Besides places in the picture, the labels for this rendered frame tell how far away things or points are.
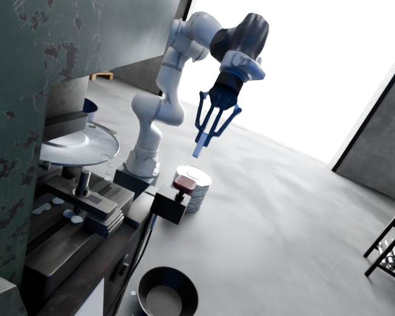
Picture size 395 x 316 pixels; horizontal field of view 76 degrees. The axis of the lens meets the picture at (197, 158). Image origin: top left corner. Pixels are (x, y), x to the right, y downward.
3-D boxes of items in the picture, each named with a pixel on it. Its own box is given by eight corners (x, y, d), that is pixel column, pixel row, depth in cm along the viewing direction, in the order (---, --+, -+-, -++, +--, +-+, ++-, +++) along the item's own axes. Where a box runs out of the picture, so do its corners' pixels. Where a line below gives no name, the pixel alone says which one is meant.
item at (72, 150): (-50, 123, 53) (-50, 120, 52) (54, 107, 79) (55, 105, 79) (70, 183, 50) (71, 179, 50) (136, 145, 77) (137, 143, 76)
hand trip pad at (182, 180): (172, 193, 78) (180, 172, 76) (189, 201, 78) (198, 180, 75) (163, 204, 72) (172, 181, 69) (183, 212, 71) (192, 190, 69)
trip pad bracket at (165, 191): (145, 229, 84) (163, 180, 77) (172, 242, 83) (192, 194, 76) (137, 240, 79) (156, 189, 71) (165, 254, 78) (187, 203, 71)
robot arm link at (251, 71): (224, 61, 74) (217, 78, 74) (226, 37, 62) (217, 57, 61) (264, 78, 73) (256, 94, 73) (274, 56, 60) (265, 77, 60)
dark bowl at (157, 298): (148, 266, 136) (152, 256, 134) (199, 291, 134) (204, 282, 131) (120, 315, 109) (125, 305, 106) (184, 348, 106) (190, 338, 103)
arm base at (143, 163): (135, 153, 146) (142, 131, 141) (165, 165, 146) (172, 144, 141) (116, 167, 126) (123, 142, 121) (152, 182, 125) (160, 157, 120)
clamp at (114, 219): (56, 190, 58) (64, 151, 54) (122, 222, 56) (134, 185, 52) (35, 203, 52) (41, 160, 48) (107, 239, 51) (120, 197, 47)
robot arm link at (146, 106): (123, 133, 129) (136, 86, 120) (158, 145, 133) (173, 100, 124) (119, 142, 119) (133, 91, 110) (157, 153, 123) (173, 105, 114)
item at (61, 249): (-8, 145, 74) (-7, 126, 71) (129, 211, 70) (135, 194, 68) (-170, 188, 46) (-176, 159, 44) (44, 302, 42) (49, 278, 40)
